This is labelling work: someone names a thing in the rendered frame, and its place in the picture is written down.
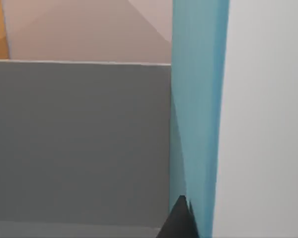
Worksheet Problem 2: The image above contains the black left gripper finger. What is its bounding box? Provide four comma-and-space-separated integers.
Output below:
155, 195, 200, 238

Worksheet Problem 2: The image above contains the light blue book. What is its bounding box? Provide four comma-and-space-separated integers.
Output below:
169, 0, 231, 238

